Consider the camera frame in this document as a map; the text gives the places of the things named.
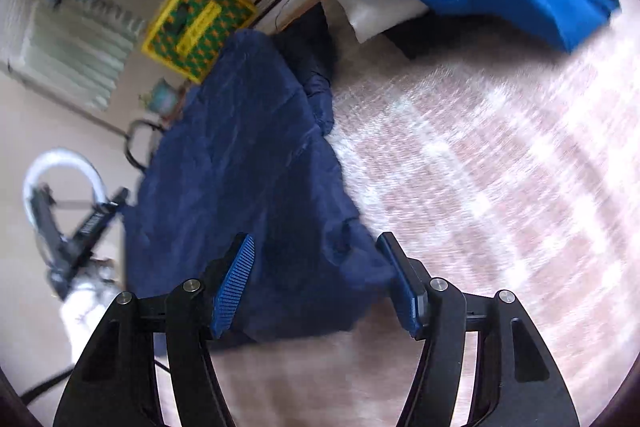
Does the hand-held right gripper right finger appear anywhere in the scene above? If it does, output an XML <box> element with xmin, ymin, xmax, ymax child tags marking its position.
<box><xmin>376</xmin><ymin>232</ymin><xmax>581</xmax><ymax>427</ymax></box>

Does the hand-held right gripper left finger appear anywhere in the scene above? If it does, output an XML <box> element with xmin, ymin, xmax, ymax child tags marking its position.
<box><xmin>52</xmin><ymin>233</ymin><xmax>256</xmax><ymax>427</ymax></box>

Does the navy quilted puffer jacket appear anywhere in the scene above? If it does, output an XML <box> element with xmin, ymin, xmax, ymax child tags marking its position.
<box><xmin>122</xmin><ymin>29</ymin><xmax>401</xmax><ymax>350</ymax></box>

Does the black metal clothes rack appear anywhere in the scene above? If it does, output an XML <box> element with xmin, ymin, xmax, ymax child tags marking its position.
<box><xmin>107</xmin><ymin>0</ymin><xmax>326</xmax><ymax>170</ymax></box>

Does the potted plant in teal pot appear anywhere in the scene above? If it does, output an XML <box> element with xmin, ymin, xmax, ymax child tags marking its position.
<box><xmin>140</xmin><ymin>77</ymin><xmax>181</xmax><ymax>115</ymax></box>

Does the green striped hanging cloth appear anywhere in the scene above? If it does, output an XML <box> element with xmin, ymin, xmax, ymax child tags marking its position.
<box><xmin>7</xmin><ymin>0</ymin><xmax>146</xmax><ymax>110</ymax></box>

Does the yellow green patterned box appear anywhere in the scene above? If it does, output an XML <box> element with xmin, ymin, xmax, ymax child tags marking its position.
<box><xmin>140</xmin><ymin>0</ymin><xmax>258</xmax><ymax>82</ymax></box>

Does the white ring light on stand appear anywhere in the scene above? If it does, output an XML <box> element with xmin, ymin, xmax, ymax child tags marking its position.
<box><xmin>22</xmin><ymin>148</ymin><xmax>108</xmax><ymax>298</ymax></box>

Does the black cable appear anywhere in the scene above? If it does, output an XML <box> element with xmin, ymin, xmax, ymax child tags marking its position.
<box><xmin>20</xmin><ymin>357</ymin><xmax>71</xmax><ymax>403</ymax></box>

